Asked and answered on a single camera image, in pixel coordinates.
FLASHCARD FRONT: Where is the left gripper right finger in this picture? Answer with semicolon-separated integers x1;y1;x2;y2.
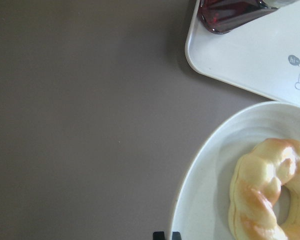
171;231;182;240

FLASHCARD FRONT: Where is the twisted glazed donut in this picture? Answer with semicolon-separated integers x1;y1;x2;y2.
228;138;300;240

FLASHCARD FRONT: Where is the cream rabbit tray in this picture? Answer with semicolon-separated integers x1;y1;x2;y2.
185;1;300;107

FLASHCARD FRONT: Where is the white plate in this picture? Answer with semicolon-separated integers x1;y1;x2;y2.
168;101;300;240

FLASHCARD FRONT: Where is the dark drink bottle white cap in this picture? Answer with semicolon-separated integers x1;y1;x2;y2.
197;0;296;35

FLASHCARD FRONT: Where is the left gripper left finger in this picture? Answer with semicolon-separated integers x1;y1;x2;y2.
152;231;165;240

